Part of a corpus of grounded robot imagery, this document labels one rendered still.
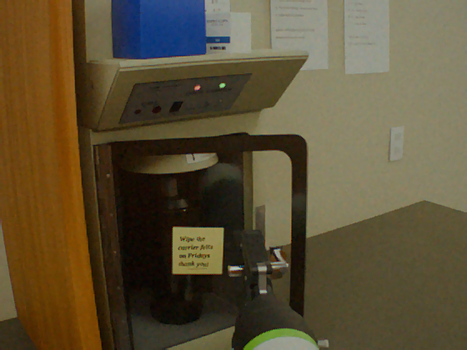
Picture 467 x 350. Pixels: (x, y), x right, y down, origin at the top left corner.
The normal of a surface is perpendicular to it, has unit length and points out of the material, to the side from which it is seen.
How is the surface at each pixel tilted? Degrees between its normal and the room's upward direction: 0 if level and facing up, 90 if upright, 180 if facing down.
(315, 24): 90
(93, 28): 90
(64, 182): 90
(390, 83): 90
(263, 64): 135
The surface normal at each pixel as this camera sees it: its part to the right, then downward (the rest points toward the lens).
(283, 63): 0.42, 0.83
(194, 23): 0.57, 0.20
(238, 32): 0.79, 0.14
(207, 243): 0.11, 0.25
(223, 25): -0.61, 0.22
